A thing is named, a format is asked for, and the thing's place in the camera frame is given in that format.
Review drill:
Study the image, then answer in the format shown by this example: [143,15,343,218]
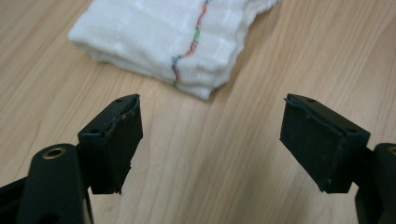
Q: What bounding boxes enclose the white towel with coloured stitching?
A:
[67,0,282,102]

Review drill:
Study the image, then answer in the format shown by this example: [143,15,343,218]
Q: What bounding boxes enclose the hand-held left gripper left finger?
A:
[77,93,145,196]

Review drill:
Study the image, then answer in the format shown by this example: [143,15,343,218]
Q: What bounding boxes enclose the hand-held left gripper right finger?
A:
[278,92,372,195]

